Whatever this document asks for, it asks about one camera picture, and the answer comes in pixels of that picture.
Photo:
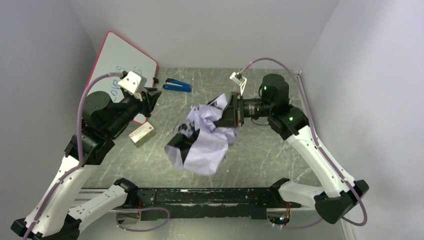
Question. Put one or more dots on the small beige cardboard box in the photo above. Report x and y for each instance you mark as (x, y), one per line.
(142, 134)

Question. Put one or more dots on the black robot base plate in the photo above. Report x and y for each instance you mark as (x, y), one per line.
(192, 203)

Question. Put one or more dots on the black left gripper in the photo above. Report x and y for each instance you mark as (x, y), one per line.
(144, 103)

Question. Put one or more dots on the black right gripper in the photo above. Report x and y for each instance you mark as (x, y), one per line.
(235, 109)

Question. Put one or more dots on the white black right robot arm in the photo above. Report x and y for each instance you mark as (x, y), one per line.
(285, 120)

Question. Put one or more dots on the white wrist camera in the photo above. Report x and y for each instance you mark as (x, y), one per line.
(240, 80)
(133, 83)

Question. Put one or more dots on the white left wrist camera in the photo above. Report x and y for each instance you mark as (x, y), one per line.
(133, 83)

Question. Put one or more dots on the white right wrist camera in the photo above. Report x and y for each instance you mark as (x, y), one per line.
(240, 80)

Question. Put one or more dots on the pink framed whiteboard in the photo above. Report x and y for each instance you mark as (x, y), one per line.
(116, 55)

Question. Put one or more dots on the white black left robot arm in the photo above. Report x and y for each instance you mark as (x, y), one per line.
(100, 121)

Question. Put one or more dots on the blue stapler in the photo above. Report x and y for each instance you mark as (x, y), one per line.
(176, 85)

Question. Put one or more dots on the black and lavender umbrella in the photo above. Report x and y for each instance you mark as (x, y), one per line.
(199, 146)

